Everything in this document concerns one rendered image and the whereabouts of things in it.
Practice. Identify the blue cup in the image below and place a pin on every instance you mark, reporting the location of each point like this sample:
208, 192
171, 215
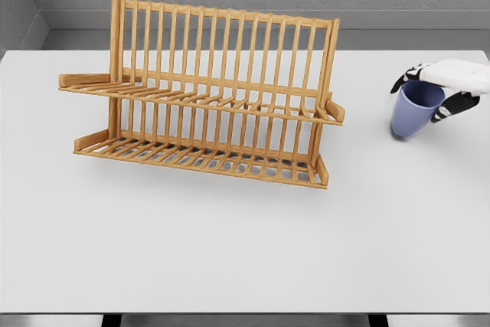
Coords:
412, 114

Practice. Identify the wooden two-tier dish rack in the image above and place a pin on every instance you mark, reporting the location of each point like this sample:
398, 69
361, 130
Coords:
214, 93

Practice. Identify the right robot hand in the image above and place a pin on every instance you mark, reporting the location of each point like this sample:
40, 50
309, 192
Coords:
451, 76

